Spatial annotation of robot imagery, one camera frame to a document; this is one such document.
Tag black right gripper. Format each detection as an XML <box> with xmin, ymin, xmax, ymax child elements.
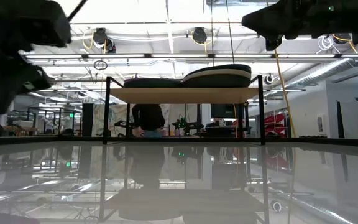
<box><xmin>241</xmin><ymin>0</ymin><xmax>335</xmax><ymax>52</ymax></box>

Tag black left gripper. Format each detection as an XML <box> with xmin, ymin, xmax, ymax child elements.
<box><xmin>0</xmin><ymin>43</ymin><xmax>54</xmax><ymax>116</ymax></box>

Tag dark teal plate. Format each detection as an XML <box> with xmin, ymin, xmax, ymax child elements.
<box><xmin>183</xmin><ymin>63</ymin><xmax>252</xmax><ymax>78</ymax></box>

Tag beige plate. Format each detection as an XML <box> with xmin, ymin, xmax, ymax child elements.
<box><xmin>183</xmin><ymin>68</ymin><xmax>252</xmax><ymax>83</ymax></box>

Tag dark grey plate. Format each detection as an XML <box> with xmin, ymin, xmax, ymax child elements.
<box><xmin>123</xmin><ymin>78</ymin><xmax>185</xmax><ymax>89</ymax></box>

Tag wooden shelf black metal legs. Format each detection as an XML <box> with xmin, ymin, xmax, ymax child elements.
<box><xmin>103</xmin><ymin>75</ymin><xmax>266</xmax><ymax>146</ymax></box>

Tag black bowl with white stripe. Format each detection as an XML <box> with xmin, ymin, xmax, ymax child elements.
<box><xmin>183</xmin><ymin>73</ymin><xmax>252</xmax><ymax>89</ymax></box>

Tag tall black cabinet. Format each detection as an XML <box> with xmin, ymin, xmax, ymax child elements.
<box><xmin>81</xmin><ymin>103</ymin><xmax>95</xmax><ymax>137</ymax></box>

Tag black monitor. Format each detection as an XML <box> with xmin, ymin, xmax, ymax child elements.
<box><xmin>210</xmin><ymin>104</ymin><xmax>236</xmax><ymax>119</ymax></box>

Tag red fabric item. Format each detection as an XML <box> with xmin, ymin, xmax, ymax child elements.
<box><xmin>264</xmin><ymin>113</ymin><xmax>288</xmax><ymax>138</ymax></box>

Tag person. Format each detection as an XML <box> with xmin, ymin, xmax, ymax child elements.
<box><xmin>131</xmin><ymin>104</ymin><xmax>167</xmax><ymax>138</ymax></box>

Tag black hanging cable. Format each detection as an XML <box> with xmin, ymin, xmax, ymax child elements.
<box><xmin>224</xmin><ymin>0</ymin><xmax>236</xmax><ymax>65</ymax></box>

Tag black metal rig frame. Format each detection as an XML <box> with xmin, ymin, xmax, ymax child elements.
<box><xmin>0</xmin><ymin>136</ymin><xmax>358</xmax><ymax>147</ymax></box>

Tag black ceiling cable reel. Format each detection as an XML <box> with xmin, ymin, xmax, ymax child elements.
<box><xmin>92</xmin><ymin>27</ymin><xmax>109</xmax><ymax>45</ymax></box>
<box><xmin>192</xmin><ymin>27</ymin><xmax>208</xmax><ymax>45</ymax></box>

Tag silver ceiling duct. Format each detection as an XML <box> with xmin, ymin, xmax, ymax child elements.
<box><xmin>261</xmin><ymin>39</ymin><xmax>358</xmax><ymax>103</ymax></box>

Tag yellow hanging cable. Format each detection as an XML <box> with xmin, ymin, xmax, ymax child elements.
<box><xmin>273</xmin><ymin>49</ymin><xmax>297</xmax><ymax>138</ymax></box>

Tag hanging black ring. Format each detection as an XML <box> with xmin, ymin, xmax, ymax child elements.
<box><xmin>93</xmin><ymin>60</ymin><xmax>109</xmax><ymax>71</ymax></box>

